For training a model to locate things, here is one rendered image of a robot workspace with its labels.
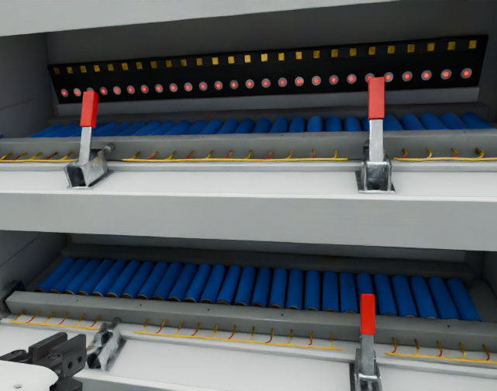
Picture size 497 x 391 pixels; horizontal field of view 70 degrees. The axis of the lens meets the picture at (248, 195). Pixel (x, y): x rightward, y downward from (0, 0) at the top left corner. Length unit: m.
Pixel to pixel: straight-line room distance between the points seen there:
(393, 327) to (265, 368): 0.13
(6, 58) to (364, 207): 0.48
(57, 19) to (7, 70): 0.21
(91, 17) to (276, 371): 0.37
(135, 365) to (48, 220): 0.17
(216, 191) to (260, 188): 0.04
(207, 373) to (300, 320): 0.11
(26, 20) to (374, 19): 0.38
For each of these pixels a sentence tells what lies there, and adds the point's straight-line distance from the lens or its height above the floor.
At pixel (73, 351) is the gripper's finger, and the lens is 0.37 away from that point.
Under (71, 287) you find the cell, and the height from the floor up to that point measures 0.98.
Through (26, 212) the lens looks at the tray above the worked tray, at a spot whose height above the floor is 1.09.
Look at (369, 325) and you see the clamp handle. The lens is 0.35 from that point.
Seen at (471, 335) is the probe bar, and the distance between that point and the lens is 0.42.
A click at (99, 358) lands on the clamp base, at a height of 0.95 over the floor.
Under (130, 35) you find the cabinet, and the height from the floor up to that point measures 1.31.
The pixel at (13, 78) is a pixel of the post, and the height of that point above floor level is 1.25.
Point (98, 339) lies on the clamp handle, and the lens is 0.42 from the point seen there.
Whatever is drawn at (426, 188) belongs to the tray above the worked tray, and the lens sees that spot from 0.31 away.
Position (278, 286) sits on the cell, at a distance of 0.44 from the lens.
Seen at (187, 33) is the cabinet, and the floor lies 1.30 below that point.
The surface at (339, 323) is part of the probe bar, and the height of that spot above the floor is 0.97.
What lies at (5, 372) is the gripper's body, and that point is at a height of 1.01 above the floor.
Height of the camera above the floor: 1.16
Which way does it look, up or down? 9 degrees down
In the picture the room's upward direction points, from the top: 1 degrees counter-clockwise
